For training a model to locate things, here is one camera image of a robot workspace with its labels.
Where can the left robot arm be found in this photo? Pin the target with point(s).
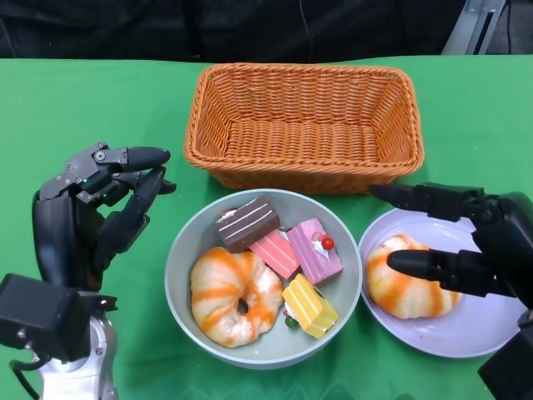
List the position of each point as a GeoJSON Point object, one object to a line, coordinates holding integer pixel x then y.
{"type": "Point", "coordinates": [83, 371]}

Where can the salmon striped cake slice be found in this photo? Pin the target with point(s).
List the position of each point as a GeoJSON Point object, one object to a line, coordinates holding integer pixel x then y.
{"type": "Point", "coordinates": [275, 254]}

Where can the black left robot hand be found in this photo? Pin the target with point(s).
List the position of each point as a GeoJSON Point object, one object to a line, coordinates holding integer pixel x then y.
{"type": "Point", "coordinates": [58, 233]}

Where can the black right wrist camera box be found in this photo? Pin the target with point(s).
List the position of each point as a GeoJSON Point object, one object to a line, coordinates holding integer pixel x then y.
{"type": "Point", "coordinates": [512, 366]}

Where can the pale green bowl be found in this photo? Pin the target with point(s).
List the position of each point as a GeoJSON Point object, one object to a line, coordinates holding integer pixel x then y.
{"type": "Point", "coordinates": [195, 225]}

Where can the black backdrop cloth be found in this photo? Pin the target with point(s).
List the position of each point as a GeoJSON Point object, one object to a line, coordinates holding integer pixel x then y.
{"type": "Point", "coordinates": [166, 29]}

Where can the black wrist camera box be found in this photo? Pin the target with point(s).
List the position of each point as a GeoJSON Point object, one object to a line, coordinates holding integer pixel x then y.
{"type": "Point", "coordinates": [512, 366]}
{"type": "Point", "coordinates": [37, 316]}

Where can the orange striped bread roll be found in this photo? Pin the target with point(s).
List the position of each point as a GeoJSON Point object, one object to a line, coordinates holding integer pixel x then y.
{"type": "Point", "coordinates": [399, 296]}

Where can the orange wicker basket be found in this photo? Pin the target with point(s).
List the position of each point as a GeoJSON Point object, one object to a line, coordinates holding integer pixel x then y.
{"type": "Point", "coordinates": [304, 137]}

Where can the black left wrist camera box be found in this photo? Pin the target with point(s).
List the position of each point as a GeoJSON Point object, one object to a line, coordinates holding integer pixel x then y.
{"type": "Point", "coordinates": [37, 316]}

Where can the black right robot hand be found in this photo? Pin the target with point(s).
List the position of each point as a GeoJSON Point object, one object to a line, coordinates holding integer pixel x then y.
{"type": "Point", "coordinates": [508, 250]}

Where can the pink cake slice with cherry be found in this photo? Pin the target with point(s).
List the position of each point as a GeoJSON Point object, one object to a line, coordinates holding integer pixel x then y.
{"type": "Point", "coordinates": [314, 258]}

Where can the white round plate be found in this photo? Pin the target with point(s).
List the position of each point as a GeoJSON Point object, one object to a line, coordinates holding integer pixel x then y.
{"type": "Point", "coordinates": [458, 329]}

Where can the yellow cake slice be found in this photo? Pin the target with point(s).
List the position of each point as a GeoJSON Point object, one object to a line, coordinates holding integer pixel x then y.
{"type": "Point", "coordinates": [312, 308]}

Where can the green tablecloth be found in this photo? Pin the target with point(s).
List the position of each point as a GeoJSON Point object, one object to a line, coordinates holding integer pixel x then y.
{"type": "Point", "coordinates": [104, 104]}

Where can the grey metal frame stand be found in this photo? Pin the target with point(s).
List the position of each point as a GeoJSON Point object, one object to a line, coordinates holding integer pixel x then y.
{"type": "Point", "coordinates": [464, 33]}

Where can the brown chocolate cake slice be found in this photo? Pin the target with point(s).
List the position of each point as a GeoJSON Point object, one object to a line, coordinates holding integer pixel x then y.
{"type": "Point", "coordinates": [247, 225]}

